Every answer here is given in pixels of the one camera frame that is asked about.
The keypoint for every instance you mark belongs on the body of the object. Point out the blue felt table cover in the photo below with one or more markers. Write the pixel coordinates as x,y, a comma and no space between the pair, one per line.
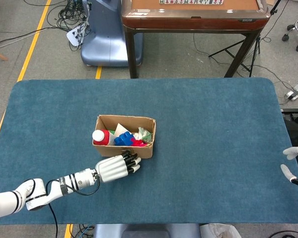
188,111

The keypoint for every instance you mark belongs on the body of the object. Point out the red juice bottle white cap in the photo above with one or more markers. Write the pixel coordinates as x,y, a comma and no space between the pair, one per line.
101,137

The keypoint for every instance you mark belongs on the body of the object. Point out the open brown cardboard box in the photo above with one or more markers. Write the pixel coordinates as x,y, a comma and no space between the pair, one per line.
146,151

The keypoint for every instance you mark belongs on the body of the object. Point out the green white packet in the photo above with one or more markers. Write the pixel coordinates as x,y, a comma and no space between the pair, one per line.
145,134

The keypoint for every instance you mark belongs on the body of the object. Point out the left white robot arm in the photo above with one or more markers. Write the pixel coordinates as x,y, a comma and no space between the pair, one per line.
34,193

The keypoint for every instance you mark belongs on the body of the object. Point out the white floor power strip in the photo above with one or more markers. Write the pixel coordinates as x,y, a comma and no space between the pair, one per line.
294,93

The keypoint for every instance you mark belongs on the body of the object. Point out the brown mahjong table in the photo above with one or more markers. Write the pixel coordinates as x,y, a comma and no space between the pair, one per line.
193,22

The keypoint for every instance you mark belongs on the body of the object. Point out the red yellow paper flower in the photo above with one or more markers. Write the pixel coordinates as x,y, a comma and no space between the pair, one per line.
139,143

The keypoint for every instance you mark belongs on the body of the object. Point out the black tripod stand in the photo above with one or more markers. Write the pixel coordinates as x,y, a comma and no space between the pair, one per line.
257,47

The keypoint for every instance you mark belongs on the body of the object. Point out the row of face-up mahjong tiles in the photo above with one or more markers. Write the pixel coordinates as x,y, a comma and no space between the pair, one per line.
191,2

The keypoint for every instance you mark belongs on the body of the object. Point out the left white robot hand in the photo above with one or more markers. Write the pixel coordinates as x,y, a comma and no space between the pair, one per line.
111,168

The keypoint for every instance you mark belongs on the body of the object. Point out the clear plastic bag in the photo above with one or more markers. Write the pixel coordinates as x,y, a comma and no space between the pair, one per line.
218,231

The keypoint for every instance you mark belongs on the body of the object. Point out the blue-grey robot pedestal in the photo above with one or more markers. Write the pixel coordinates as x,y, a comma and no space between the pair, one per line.
106,44

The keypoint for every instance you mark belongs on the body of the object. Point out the blue toy brick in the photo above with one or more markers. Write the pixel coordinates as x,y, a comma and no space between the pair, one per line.
123,140

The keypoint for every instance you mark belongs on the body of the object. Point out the small green packet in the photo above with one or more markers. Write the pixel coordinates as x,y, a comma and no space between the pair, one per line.
112,131

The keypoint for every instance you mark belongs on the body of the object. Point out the white power strip with plugs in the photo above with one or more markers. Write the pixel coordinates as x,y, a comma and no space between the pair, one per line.
73,36

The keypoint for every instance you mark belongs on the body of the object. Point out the white paper card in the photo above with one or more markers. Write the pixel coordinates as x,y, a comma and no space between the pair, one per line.
119,129

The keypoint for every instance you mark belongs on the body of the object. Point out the grey-blue robot body base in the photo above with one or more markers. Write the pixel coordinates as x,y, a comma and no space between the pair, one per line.
144,231

